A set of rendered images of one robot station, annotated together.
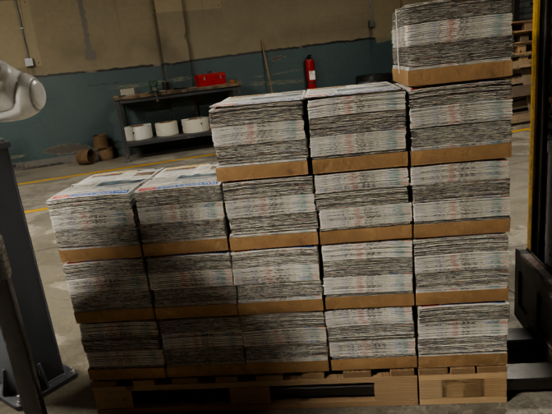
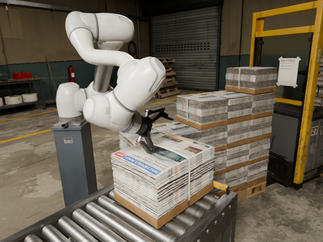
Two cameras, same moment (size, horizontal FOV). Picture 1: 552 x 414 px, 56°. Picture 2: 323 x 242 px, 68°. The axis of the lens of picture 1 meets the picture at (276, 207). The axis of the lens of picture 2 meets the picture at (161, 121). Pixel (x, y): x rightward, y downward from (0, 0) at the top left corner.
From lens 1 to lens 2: 154 cm
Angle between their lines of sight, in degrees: 34
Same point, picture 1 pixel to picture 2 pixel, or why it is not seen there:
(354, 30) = not seen: hidden behind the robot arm
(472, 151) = (266, 114)
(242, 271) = not seen: hidden behind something
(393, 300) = (243, 164)
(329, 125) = (234, 107)
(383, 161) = (246, 118)
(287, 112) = (224, 103)
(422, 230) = (253, 139)
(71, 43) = not seen: outside the picture
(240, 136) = (209, 112)
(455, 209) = (260, 131)
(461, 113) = (264, 102)
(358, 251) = (236, 149)
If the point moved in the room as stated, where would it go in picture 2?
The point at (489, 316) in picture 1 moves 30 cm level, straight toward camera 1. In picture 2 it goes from (264, 164) to (284, 178)
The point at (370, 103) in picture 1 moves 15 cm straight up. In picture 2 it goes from (244, 99) to (246, 82)
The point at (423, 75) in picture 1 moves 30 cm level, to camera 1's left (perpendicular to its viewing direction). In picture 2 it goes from (257, 91) to (236, 95)
